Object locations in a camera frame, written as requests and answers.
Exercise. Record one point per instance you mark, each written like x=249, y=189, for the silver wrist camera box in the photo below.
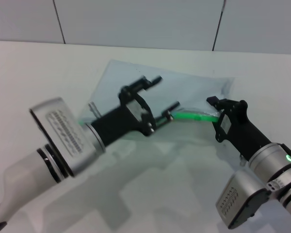
x=63, y=126
x=235, y=194

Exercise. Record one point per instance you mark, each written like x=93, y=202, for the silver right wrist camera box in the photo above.
x=235, y=194

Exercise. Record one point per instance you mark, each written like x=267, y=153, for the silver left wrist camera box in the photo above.
x=63, y=126

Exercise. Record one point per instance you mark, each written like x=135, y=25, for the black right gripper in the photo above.
x=247, y=131

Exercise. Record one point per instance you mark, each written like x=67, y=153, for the clear document bag green zip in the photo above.
x=191, y=92

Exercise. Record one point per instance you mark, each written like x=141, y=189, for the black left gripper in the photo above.
x=111, y=123

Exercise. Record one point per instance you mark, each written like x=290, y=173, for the green zip slider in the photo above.
x=197, y=118

